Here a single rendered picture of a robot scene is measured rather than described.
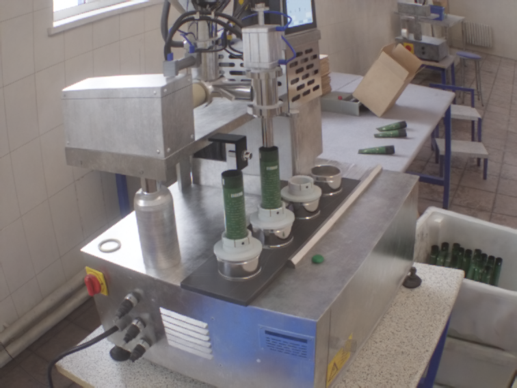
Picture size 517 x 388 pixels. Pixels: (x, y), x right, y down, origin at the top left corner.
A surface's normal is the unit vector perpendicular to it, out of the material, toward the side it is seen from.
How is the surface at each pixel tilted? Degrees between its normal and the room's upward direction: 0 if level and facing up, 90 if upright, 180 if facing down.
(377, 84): 90
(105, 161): 90
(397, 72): 111
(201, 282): 0
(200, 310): 90
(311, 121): 90
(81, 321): 0
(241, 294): 0
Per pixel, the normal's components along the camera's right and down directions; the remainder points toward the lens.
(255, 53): -0.48, 0.39
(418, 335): -0.05, -0.91
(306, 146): 0.88, 0.16
